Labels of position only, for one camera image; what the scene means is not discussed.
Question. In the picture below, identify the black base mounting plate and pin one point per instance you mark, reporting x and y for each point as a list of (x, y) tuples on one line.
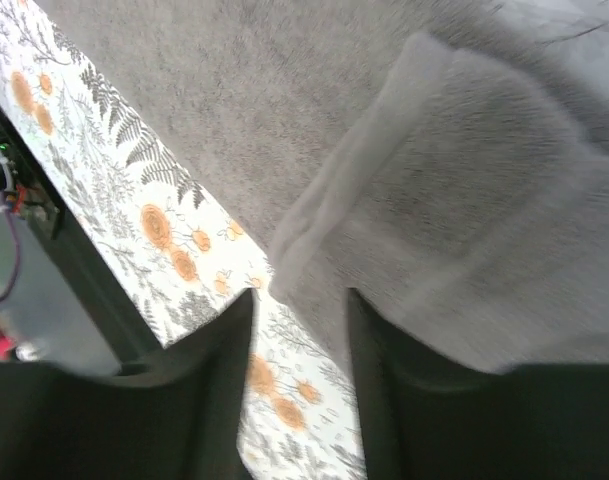
[(80, 263)]

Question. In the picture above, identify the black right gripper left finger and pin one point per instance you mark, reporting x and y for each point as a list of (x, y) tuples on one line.
[(173, 415)]

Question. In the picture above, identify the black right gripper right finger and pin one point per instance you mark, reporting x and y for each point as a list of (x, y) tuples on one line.
[(424, 416)]

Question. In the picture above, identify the floral patterned table mat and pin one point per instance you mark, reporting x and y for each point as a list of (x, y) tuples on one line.
[(179, 255)]

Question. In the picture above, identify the grey terry towel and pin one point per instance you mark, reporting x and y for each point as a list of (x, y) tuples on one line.
[(443, 157)]

